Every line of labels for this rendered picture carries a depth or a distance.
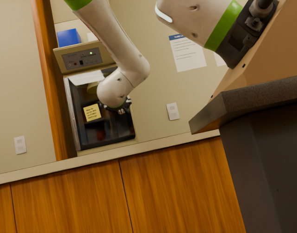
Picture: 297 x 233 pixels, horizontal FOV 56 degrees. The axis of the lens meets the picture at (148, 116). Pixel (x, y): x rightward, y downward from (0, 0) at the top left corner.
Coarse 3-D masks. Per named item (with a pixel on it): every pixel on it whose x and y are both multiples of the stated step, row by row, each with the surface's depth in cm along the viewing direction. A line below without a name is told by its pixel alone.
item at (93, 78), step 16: (80, 80) 149; (96, 80) 149; (80, 96) 148; (96, 96) 147; (80, 112) 146; (112, 112) 146; (128, 112) 146; (80, 128) 145; (96, 128) 145; (112, 128) 144; (128, 128) 144; (80, 144) 143; (96, 144) 143
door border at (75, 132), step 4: (64, 84) 148; (68, 84) 149; (68, 88) 148; (68, 92) 148; (68, 96) 148; (68, 100) 147; (68, 104) 146; (72, 104) 147; (72, 108) 146; (72, 112) 146; (72, 116) 146; (72, 120) 145; (72, 124) 145; (76, 128) 145; (76, 132) 144; (76, 136) 144; (76, 140) 144; (76, 144) 143
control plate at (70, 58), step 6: (96, 48) 144; (66, 54) 143; (72, 54) 143; (78, 54) 144; (84, 54) 144; (90, 54) 145; (96, 54) 145; (66, 60) 145; (72, 60) 145; (78, 60) 146; (84, 60) 146; (96, 60) 147; (66, 66) 147; (72, 66) 147; (78, 66) 148; (84, 66) 148
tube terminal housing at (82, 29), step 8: (56, 24) 156; (64, 24) 156; (72, 24) 156; (80, 24) 156; (56, 32) 155; (80, 32) 155; (88, 32) 155; (112, 64) 152; (80, 72) 151; (128, 96) 149; (136, 136) 145; (112, 144) 144; (120, 144) 144; (128, 144) 144; (80, 152) 144; (88, 152) 144; (96, 152) 144
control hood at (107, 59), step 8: (96, 40) 142; (56, 48) 142; (64, 48) 141; (72, 48) 142; (80, 48) 142; (88, 48) 143; (104, 48) 144; (56, 56) 143; (104, 56) 147; (64, 64) 146; (96, 64) 149; (104, 64) 150; (64, 72) 149; (72, 72) 150
